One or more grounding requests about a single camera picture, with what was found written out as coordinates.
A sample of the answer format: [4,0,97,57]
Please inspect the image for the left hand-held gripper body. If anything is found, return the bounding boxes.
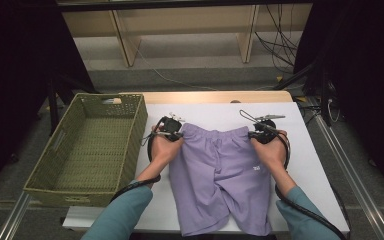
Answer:
[158,112,185,143]

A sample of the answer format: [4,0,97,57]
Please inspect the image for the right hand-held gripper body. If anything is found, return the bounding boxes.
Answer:
[248,114,286,144]

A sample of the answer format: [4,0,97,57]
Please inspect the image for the purple shorts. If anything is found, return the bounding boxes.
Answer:
[168,122,274,237]

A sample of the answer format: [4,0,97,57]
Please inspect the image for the green woven basket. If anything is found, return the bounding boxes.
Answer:
[23,92,149,208]

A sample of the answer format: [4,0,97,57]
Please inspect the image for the person's right hand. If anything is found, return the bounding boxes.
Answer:
[250,131,289,171]

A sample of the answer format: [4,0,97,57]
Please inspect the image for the person's left hand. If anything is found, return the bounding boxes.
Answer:
[150,125,184,168]

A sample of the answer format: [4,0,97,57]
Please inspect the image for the white table board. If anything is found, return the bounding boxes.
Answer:
[62,102,350,234]

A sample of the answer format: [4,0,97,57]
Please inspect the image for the black metal stand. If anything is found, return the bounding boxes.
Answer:
[44,74,99,136]
[272,61,316,92]

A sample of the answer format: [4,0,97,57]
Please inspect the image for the beige wooden shelf unit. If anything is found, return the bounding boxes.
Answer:
[61,3,314,68]

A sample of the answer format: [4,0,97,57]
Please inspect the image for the black curtain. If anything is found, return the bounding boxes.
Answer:
[293,0,384,204]
[0,0,96,201]

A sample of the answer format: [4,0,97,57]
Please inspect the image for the black crossbar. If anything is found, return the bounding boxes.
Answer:
[55,0,314,13]

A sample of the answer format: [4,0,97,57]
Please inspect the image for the looped white cable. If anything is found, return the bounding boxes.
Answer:
[326,97,342,124]

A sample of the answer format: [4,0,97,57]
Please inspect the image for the bundle of black cables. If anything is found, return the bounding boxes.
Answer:
[254,3,301,73]

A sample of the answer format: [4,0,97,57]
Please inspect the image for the aluminium rail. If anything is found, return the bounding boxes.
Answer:
[308,96,384,240]
[0,191,34,240]

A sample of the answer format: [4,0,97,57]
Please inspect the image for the right hand-held gripper black cable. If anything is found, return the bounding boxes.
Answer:
[274,129,348,240]

